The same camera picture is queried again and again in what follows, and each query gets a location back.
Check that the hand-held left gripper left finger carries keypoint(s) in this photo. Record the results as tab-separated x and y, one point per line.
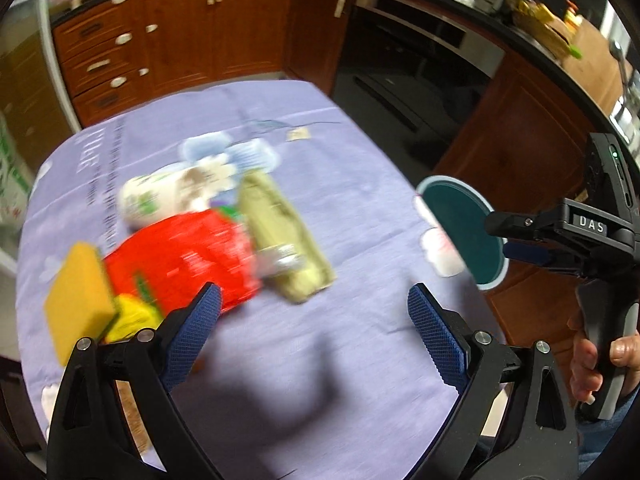
200	320

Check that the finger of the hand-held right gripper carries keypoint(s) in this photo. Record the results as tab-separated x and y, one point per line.
525	252
515	225

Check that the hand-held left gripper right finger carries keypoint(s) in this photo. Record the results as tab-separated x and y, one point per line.
435	330

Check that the teal round bin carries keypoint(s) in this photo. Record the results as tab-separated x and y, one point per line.
460	215

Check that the red snack packet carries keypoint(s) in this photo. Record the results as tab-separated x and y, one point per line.
185	255

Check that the yellow green scouring sponge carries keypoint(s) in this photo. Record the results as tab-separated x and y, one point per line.
80	300

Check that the olive green wrapper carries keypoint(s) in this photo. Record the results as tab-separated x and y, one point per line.
270	210

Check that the person's right hand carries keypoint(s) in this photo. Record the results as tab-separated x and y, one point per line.
582	370

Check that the large wooden cabinet door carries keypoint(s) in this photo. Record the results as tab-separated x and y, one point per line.
525	130

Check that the white printed crumpled packet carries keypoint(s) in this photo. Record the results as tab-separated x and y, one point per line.
150	197

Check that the black built-in oven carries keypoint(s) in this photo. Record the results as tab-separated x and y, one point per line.
410	85

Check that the wooden cutting board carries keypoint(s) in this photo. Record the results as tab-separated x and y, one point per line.
595	60

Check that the purple floral tablecloth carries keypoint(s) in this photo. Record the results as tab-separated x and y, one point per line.
325	185

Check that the white green printed box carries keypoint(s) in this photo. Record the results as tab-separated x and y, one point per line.
10	170

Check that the narrow wooden cabinet door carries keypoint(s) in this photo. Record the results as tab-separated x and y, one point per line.
315	35

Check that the wooden double-door cabinet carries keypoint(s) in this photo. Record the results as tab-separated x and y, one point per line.
215	30

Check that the wooden drawer cabinet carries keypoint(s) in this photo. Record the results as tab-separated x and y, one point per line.
100	45

